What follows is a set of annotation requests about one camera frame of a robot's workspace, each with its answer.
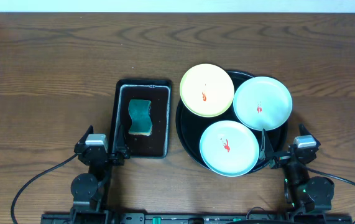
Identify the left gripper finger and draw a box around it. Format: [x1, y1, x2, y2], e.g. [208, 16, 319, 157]
[115, 124, 130, 159]
[76, 125, 94, 146]

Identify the light blue plate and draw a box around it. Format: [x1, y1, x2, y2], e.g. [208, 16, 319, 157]
[199, 120, 260, 177]

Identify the green yellow sponge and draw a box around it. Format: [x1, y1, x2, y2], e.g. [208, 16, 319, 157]
[128, 99, 153, 136]

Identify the pale green plate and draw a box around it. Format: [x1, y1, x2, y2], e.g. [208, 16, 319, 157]
[233, 77, 293, 131]

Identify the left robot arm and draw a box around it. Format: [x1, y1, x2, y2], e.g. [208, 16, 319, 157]
[67, 125, 129, 224]

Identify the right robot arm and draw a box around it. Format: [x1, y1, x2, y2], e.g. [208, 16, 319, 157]
[260, 124, 334, 223]

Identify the black rectangular water tray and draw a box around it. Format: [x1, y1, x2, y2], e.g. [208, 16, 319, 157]
[109, 79, 172, 159]

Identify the black round serving tray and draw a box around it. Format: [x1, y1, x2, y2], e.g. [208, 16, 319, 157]
[175, 70, 288, 174]

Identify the yellow plate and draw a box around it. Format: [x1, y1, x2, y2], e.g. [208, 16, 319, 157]
[180, 63, 234, 118]

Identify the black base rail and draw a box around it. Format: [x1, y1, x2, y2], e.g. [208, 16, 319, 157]
[40, 213, 353, 224]

